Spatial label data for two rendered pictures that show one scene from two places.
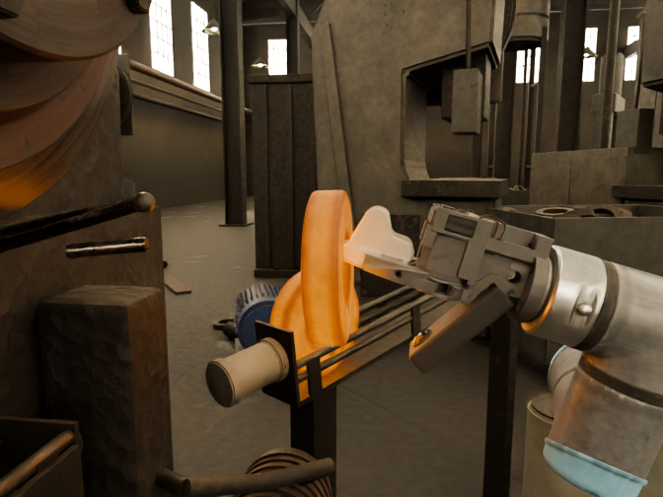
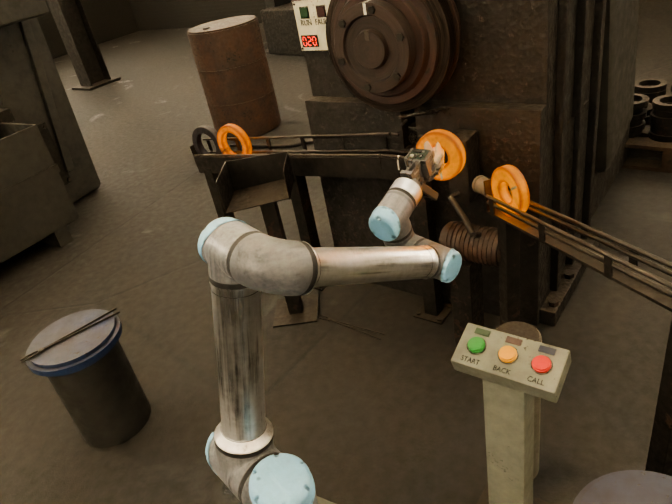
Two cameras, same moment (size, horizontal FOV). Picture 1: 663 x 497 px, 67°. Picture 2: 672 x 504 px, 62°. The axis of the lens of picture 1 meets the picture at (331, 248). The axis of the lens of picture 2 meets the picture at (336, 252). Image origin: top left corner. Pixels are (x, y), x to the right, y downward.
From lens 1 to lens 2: 196 cm
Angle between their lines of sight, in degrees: 113
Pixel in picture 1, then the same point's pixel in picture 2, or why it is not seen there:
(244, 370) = (477, 183)
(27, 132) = (405, 96)
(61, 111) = (414, 91)
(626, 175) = not seen: outside the picture
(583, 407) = not seen: hidden behind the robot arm
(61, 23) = (379, 87)
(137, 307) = not seen: hidden behind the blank
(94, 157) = (523, 82)
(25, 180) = (413, 103)
